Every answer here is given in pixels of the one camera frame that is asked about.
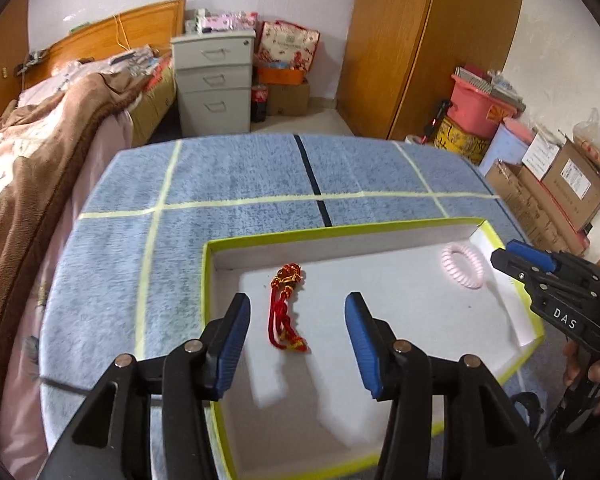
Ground pink plastic tub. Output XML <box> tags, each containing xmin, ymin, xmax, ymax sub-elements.
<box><xmin>446</xmin><ymin>75</ymin><xmax>518</xmax><ymax>139</ymax></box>

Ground wooden wardrobe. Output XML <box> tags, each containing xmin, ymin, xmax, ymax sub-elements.
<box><xmin>337</xmin><ymin>0</ymin><xmax>522</xmax><ymax>141</ymax></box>

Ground pink spiral hair tie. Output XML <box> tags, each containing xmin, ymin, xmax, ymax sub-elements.
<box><xmin>439</xmin><ymin>242</ymin><xmax>487</xmax><ymax>291</ymax></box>

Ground light blue storage box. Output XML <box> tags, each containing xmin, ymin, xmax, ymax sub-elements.
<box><xmin>478</xmin><ymin>117</ymin><xmax>535</xmax><ymax>177</ymax></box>

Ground blue patterned bed sheet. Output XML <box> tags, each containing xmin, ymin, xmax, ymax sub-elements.
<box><xmin>40</xmin><ymin>133</ymin><xmax>521</xmax><ymax>445</ymax></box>

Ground red white gift bag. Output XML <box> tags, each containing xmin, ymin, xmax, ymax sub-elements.
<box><xmin>256</xmin><ymin>21</ymin><xmax>321</xmax><ymax>72</ymax></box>

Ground orange box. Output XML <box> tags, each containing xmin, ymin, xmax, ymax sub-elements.
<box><xmin>256</xmin><ymin>66</ymin><xmax>306</xmax><ymax>86</ymax></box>

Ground red knotted cord bracelet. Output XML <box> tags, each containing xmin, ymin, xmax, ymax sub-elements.
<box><xmin>265</xmin><ymin>261</ymin><xmax>310</xmax><ymax>354</ymax></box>

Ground grey drawer cabinet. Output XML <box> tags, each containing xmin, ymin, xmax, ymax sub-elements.
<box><xmin>171</xmin><ymin>29</ymin><xmax>256</xmax><ymax>136</ymax></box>

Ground cola bottle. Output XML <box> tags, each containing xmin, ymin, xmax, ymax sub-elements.
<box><xmin>250</xmin><ymin>84</ymin><xmax>268</xmax><ymax>124</ymax></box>

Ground green shallow cardboard box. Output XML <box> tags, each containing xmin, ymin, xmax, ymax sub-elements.
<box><xmin>201</xmin><ymin>218</ymin><xmax>544</xmax><ymax>479</ymax></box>

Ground brown cardboard box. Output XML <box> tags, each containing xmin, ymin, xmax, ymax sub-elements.
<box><xmin>541</xmin><ymin>141</ymin><xmax>600</xmax><ymax>231</ymax></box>

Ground wooden headboard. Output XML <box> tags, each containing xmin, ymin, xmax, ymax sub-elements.
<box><xmin>24</xmin><ymin>0</ymin><xmax>186</xmax><ymax>89</ymax></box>

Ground yellow patterned tin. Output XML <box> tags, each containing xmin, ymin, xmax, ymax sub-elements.
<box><xmin>432</xmin><ymin>117</ymin><xmax>492</xmax><ymax>165</ymax></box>

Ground brown fleece blanket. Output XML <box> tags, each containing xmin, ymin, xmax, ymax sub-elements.
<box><xmin>0</xmin><ymin>70</ymin><xmax>149</xmax><ymax>411</ymax></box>

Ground pink items on cabinet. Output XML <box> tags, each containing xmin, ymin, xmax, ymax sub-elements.
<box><xmin>185</xmin><ymin>9</ymin><xmax>259</xmax><ymax>34</ymax></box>

